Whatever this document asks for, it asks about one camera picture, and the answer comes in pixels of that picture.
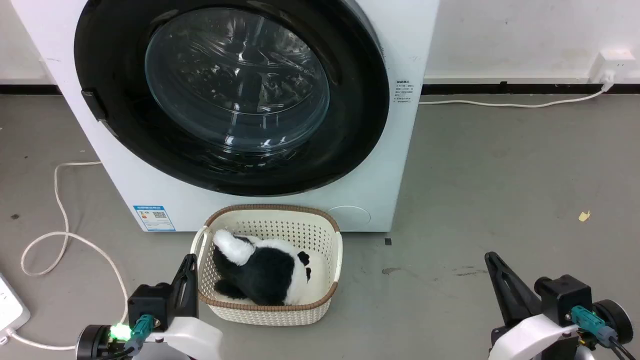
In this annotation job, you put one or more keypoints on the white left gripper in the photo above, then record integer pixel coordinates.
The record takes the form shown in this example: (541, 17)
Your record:
(192, 337)

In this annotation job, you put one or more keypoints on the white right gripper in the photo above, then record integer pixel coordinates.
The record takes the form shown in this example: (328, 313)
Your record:
(535, 337)

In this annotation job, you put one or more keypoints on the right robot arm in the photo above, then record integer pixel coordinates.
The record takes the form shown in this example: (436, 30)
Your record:
(614, 317)

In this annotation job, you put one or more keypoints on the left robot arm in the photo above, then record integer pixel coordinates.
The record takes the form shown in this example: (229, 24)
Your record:
(92, 342)

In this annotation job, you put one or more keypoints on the black round glass washer door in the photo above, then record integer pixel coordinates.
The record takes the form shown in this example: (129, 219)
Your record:
(235, 85)

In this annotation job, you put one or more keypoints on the white washing machine body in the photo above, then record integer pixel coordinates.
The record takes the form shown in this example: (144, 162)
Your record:
(410, 40)

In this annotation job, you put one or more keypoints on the blue energy label sticker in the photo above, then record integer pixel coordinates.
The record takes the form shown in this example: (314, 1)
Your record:
(154, 218)

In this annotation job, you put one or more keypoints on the black and white panda plush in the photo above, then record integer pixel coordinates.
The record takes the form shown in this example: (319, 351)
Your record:
(265, 272)

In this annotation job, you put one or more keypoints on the small yellow paper scrap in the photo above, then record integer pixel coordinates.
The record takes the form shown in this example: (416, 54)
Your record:
(584, 216)

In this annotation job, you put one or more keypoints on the cream plastic laundry basket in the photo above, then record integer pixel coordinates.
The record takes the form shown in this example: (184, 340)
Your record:
(320, 235)

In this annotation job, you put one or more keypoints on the round white filter cover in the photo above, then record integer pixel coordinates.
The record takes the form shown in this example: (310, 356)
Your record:
(350, 218)

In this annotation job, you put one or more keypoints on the white power strip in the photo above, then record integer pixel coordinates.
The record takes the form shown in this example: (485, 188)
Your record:
(9, 306)

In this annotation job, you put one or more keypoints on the small printed text sticker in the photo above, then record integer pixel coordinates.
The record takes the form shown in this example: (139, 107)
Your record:
(403, 92)

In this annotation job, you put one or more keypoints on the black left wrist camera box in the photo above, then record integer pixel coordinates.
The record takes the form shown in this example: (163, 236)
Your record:
(149, 305)

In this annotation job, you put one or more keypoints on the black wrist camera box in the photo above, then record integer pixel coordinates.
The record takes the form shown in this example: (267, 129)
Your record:
(562, 297)
(149, 305)

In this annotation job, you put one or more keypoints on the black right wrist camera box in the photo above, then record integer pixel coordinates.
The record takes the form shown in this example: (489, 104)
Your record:
(562, 297)

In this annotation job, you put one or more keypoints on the white wall socket plug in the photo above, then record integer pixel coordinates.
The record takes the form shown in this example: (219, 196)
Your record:
(614, 64)

